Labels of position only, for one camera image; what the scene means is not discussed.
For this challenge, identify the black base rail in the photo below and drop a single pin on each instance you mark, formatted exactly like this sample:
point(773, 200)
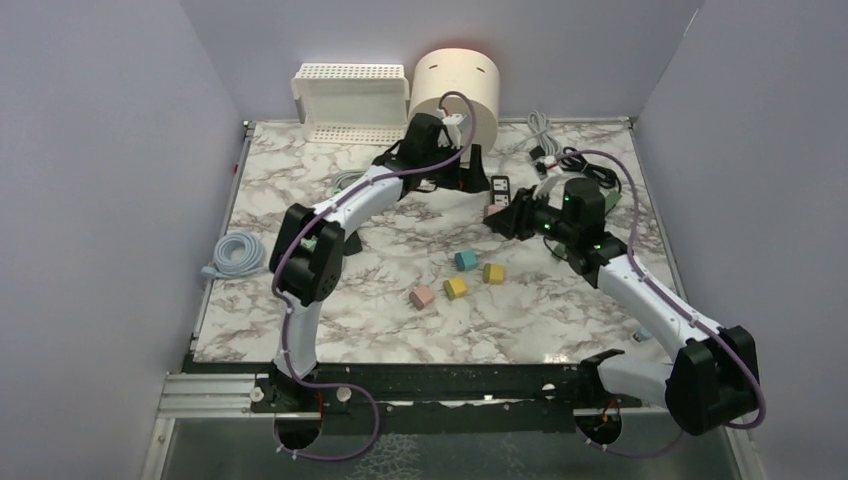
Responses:
point(357, 399)

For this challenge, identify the pink USB plug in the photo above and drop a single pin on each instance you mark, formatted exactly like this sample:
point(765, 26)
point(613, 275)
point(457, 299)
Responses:
point(492, 209)
point(421, 297)

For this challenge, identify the light blue wall plug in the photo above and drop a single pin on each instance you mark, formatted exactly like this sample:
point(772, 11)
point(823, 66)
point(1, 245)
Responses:
point(642, 334)

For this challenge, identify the teal USB plug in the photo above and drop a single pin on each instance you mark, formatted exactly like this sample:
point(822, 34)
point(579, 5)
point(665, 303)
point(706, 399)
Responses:
point(466, 260)

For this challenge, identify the black strip with green plugs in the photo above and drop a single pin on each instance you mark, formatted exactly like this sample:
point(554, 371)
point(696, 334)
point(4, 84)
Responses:
point(353, 243)

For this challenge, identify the white perforated basket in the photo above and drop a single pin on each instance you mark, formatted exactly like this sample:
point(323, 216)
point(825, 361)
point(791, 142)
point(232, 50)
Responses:
point(351, 103)

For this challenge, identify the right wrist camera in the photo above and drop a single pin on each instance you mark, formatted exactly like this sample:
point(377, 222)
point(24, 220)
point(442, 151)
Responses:
point(546, 182)

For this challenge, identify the yellow USB plug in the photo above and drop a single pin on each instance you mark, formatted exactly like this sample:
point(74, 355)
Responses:
point(455, 288)
point(493, 274)

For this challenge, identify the green plug on hub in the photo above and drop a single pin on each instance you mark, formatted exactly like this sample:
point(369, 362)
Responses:
point(309, 244)

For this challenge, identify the green power strip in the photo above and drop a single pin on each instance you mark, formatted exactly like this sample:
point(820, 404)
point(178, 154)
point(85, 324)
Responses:
point(580, 227)

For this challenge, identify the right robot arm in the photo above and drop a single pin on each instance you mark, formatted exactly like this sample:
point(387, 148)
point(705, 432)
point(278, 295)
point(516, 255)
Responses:
point(712, 378)

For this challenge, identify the cream cylindrical container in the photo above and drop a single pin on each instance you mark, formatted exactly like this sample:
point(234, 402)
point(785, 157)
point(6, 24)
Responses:
point(467, 71)

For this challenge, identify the black strip with pink plugs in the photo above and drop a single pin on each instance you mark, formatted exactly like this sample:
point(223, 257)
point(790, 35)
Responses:
point(500, 190)

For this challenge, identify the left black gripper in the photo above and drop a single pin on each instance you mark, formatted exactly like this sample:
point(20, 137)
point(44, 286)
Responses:
point(467, 179)

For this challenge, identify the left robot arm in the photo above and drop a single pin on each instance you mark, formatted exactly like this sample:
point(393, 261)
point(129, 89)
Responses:
point(307, 259)

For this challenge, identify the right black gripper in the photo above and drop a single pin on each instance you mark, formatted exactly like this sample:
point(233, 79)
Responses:
point(513, 221)

